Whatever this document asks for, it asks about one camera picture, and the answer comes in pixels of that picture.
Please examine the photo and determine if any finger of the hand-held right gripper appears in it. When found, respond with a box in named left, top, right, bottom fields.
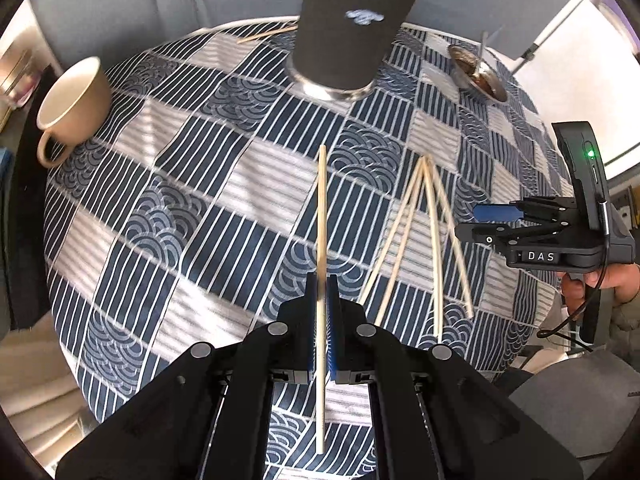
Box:
left=472, top=197, right=581, bottom=222
left=455, top=220, right=577, bottom=247

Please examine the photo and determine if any bunch of wooden chopsticks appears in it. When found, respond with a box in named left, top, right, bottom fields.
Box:
left=359, top=154, right=476, bottom=342

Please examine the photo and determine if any black cable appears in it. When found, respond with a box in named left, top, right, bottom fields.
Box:
left=537, top=200, right=613, bottom=338

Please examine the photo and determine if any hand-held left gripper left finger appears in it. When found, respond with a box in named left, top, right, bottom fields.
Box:
left=55, top=272, right=318, bottom=480

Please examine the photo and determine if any person's grey clothed leg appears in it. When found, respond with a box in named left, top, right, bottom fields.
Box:
left=509, top=350, right=640, bottom=461

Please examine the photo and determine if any thin wooden chopstick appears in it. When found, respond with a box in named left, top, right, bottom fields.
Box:
left=314, top=145, right=328, bottom=453
left=236, top=24, right=299, bottom=44

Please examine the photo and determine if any person's right forearm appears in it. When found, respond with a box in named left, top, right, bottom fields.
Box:
left=602, top=292, right=640, bottom=348

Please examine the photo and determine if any person's right hand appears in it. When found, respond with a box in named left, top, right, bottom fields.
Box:
left=561, top=264, right=640, bottom=307

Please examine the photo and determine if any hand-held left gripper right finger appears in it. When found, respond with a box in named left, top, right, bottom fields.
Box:
left=325, top=274, right=583, bottom=480

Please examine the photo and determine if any black cylindrical chopstick holder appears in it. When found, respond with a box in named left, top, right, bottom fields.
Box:
left=286, top=0, right=425, bottom=102

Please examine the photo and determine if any white reflector board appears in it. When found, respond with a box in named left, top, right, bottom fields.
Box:
left=510, top=0, right=640, bottom=156

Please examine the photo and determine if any beige curtain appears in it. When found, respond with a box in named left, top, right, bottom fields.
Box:
left=0, top=330, right=101, bottom=461

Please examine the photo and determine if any small metal sauce bowl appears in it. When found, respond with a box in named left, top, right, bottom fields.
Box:
left=446, top=44, right=508, bottom=103

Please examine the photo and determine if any beige ceramic mug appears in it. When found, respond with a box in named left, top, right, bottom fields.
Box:
left=36, top=56, right=112, bottom=168

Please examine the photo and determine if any blue white patterned tablecloth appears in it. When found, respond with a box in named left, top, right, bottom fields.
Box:
left=44, top=20, right=561, bottom=480

